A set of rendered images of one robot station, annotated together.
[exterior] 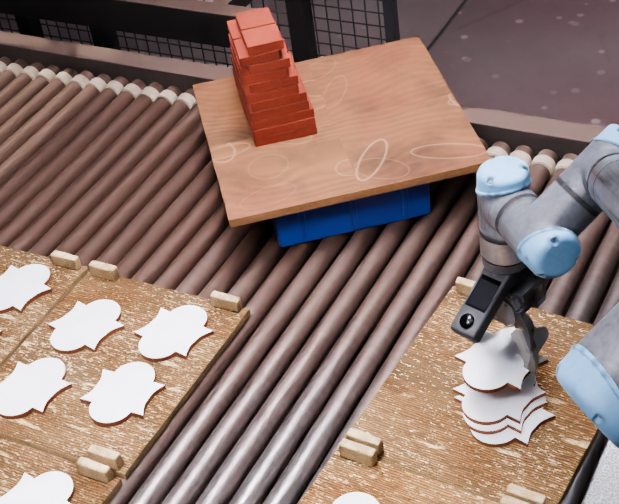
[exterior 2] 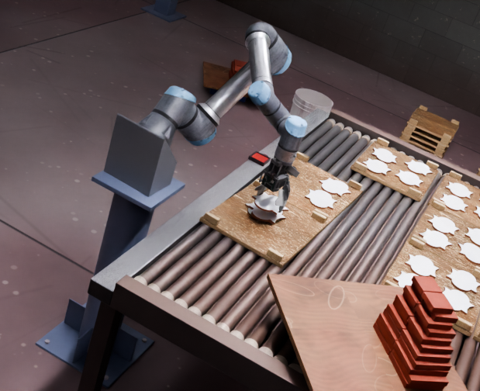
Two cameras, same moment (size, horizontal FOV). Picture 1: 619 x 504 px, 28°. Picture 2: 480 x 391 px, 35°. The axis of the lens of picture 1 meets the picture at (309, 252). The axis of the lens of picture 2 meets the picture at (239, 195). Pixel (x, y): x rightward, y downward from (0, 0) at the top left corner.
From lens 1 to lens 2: 3.90 m
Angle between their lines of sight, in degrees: 111
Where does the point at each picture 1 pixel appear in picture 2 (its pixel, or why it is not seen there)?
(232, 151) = not seen: hidden behind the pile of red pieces
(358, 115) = (349, 331)
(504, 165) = (297, 119)
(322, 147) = (367, 315)
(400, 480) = (303, 207)
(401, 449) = (303, 215)
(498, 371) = (271, 198)
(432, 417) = (291, 220)
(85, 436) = (429, 257)
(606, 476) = (228, 192)
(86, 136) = not seen: outside the picture
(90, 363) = (443, 285)
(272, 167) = not seen: hidden behind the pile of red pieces
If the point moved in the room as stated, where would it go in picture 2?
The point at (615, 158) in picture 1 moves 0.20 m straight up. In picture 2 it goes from (267, 77) to (284, 25)
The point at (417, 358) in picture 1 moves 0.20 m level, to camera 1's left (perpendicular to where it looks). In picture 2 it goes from (298, 241) to (348, 250)
